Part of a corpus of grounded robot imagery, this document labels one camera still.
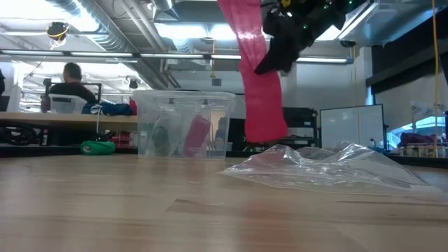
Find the blue cloth bag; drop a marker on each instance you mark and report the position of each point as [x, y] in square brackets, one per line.
[112, 109]

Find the row of small jars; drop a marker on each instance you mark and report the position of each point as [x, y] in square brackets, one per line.
[420, 151]

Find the black monitor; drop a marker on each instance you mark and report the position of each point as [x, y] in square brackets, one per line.
[236, 134]

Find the red storage bins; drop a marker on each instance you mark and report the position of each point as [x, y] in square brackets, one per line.
[122, 138]

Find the wooden workbench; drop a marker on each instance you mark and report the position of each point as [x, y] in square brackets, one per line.
[52, 120]

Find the clear plastic storage box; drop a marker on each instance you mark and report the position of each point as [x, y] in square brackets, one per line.
[175, 105]

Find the black camera rig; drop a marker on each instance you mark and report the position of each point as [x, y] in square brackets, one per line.
[99, 92]

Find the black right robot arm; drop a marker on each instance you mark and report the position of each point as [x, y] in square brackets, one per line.
[336, 10]

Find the black aluminium table frame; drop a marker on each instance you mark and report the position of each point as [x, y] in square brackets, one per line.
[35, 151]

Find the clear plastic zip bag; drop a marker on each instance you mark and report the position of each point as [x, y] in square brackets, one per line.
[315, 168]

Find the bagged green bandage roll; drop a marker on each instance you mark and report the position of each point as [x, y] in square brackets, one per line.
[161, 140]

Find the red elastic bandage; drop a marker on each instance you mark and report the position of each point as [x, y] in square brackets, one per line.
[262, 105]

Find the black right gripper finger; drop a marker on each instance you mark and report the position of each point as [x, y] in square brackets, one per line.
[280, 59]

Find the purple bag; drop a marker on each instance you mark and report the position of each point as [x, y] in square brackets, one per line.
[416, 139]

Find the black shelving unit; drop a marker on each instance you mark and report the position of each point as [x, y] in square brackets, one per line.
[301, 119]

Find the small red bag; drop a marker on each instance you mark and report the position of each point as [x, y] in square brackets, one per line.
[133, 106]

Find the bagged red bandage roll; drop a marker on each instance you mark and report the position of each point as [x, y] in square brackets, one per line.
[196, 136]

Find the person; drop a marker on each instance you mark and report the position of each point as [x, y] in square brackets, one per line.
[73, 89]

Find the white cabinet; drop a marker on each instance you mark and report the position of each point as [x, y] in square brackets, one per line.
[339, 127]

